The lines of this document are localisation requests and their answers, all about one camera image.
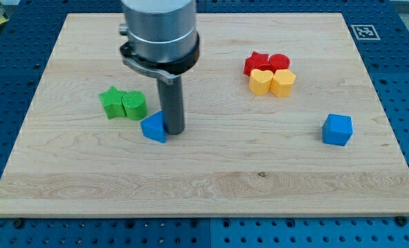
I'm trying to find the wooden board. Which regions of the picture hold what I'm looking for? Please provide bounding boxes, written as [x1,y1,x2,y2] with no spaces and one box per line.
[0,13,409,218]

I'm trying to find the blue cube block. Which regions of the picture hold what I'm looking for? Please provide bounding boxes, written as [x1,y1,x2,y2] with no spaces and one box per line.
[322,114,353,146]

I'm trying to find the blue triangle block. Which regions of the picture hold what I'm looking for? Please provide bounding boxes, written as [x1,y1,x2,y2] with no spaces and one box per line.
[141,111,166,143]

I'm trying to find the yellow pentagon block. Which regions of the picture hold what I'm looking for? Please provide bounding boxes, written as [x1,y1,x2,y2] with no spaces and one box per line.
[270,69,297,97]

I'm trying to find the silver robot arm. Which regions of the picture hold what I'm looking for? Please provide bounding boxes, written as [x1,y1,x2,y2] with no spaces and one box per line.
[119,0,200,135]

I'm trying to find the green cylinder block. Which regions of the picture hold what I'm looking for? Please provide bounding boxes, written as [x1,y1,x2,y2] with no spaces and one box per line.
[122,91,148,121]

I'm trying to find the white fiducial marker tag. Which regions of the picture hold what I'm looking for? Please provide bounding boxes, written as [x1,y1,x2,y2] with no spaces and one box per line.
[351,24,380,41]

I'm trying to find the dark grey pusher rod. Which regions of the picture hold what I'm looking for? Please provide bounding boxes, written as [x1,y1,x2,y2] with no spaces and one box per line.
[157,76,185,135]

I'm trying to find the red cylinder block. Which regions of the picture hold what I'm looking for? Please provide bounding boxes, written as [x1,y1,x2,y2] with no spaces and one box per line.
[269,54,290,72]

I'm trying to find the yellow heart block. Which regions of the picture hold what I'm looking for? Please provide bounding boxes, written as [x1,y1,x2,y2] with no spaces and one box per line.
[249,69,274,96]

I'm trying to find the red star block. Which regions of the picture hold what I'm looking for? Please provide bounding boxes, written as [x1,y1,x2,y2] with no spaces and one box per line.
[243,51,272,76]

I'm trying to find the green star block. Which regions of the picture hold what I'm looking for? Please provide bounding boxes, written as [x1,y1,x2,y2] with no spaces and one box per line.
[99,86,126,119]

